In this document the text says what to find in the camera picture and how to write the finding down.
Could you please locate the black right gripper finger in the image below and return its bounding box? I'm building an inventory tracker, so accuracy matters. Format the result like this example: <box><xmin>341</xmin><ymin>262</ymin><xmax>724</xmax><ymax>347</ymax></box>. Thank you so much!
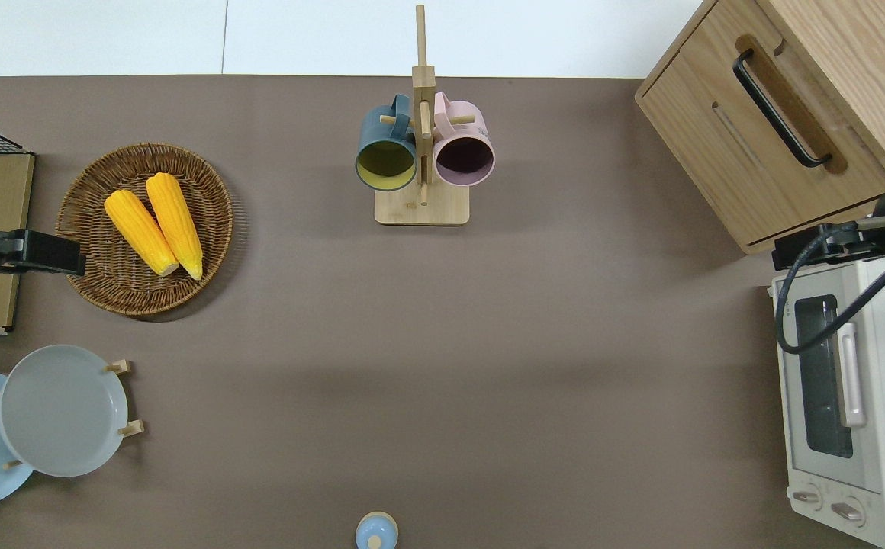
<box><xmin>772</xmin><ymin>232</ymin><xmax>823</xmax><ymax>273</ymax></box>

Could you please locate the wooden plate rack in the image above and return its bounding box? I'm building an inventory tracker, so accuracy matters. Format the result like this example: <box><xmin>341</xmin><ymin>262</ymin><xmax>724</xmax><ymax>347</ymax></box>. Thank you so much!
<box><xmin>0</xmin><ymin>358</ymin><xmax>145</xmax><ymax>470</ymax></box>

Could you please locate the grey plate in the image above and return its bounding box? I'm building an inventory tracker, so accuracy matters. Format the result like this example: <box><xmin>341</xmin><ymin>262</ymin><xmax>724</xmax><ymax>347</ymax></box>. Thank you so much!
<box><xmin>0</xmin><ymin>344</ymin><xmax>130</xmax><ymax>479</ymax></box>

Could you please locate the brown wicker basket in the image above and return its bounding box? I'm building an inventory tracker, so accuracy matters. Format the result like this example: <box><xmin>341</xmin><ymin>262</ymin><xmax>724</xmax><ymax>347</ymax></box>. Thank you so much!
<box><xmin>55</xmin><ymin>142</ymin><xmax>234</xmax><ymax>317</ymax></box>

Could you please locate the black metal drawer handle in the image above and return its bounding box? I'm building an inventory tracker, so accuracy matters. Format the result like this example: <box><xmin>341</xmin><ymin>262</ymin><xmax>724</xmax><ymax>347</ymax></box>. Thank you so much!
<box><xmin>732</xmin><ymin>49</ymin><xmax>834</xmax><ymax>169</ymax></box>

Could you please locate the light wooden drawer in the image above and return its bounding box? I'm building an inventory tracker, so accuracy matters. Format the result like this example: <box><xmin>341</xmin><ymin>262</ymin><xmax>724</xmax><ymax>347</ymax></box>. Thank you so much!
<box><xmin>689</xmin><ymin>0</ymin><xmax>885</xmax><ymax>220</ymax></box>

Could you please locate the yellow corn cob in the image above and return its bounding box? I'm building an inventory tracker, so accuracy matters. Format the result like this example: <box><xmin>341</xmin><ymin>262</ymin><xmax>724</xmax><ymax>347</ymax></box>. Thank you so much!
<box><xmin>103</xmin><ymin>188</ymin><xmax>181</xmax><ymax>278</ymax></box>
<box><xmin>145</xmin><ymin>172</ymin><xmax>204</xmax><ymax>281</ymax></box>

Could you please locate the wooden mug tree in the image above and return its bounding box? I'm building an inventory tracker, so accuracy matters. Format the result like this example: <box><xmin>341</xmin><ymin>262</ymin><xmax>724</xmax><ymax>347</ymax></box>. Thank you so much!
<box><xmin>374</xmin><ymin>4</ymin><xmax>471</xmax><ymax>226</ymax></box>

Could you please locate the pink mug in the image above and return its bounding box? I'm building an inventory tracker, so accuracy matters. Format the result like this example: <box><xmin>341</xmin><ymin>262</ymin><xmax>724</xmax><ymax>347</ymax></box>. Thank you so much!
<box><xmin>432</xmin><ymin>91</ymin><xmax>496</xmax><ymax>188</ymax></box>

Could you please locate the dark teal mug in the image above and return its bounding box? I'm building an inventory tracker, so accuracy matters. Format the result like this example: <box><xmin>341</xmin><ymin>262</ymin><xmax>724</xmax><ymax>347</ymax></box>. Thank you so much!
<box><xmin>355</xmin><ymin>93</ymin><xmax>419</xmax><ymax>192</ymax></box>

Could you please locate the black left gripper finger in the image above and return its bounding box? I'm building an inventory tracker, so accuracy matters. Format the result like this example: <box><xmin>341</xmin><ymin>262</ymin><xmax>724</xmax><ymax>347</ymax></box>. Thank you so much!
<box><xmin>27</xmin><ymin>229</ymin><xmax>87</xmax><ymax>277</ymax></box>

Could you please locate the small blue round bell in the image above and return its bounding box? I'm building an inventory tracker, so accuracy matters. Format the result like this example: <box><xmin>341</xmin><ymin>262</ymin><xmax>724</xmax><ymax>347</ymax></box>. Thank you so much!
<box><xmin>355</xmin><ymin>511</ymin><xmax>399</xmax><ymax>549</ymax></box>

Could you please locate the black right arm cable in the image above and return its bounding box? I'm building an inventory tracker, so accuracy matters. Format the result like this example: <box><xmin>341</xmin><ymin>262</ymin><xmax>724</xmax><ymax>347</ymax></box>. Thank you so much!
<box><xmin>775</xmin><ymin>223</ymin><xmax>885</xmax><ymax>356</ymax></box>

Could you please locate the light wooden cabinet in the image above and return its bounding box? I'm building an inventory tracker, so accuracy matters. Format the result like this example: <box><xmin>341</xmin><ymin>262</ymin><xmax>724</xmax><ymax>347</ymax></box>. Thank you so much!
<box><xmin>635</xmin><ymin>0</ymin><xmax>885</xmax><ymax>255</ymax></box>

